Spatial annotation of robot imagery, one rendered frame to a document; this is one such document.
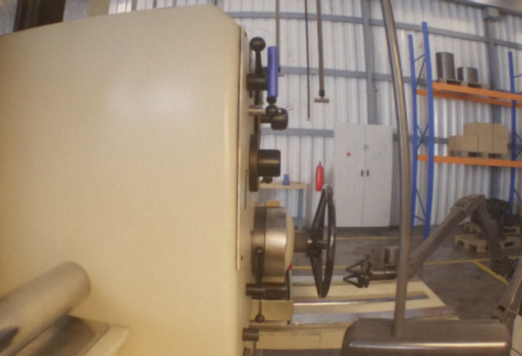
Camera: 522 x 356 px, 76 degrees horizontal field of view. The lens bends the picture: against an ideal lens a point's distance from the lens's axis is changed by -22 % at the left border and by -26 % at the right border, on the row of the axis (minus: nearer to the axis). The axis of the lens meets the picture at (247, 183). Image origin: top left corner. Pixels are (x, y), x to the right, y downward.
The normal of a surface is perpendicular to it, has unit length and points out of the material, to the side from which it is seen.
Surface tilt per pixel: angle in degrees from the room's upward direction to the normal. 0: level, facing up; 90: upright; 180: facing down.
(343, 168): 90
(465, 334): 20
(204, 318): 90
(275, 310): 90
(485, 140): 90
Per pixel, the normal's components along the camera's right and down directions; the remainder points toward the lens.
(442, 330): -0.10, -0.91
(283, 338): -0.07, 0.08
